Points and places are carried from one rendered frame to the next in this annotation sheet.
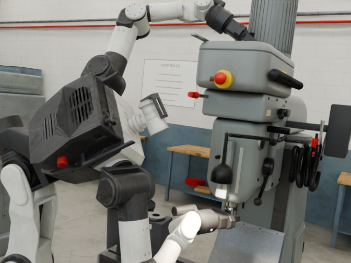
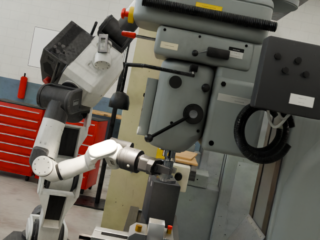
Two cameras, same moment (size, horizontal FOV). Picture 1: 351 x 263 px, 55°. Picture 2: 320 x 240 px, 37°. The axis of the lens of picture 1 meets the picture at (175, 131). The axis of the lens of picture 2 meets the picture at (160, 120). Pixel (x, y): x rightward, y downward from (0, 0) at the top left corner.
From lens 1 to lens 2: 1.80 m
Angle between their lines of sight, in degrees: 60
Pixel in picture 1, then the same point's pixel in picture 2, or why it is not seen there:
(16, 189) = not seen: hidden behind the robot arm
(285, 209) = (271, 203)
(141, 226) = (46, 122)
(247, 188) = (154, 127)
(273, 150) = (213, 100)
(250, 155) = (159, 92)
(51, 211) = (78, 137)
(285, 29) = not seen: outside the picture
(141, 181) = (60, 93)
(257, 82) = (136, 11)
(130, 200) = (48, 103)
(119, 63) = (123, 20)
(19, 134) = not seen: hidden behind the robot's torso
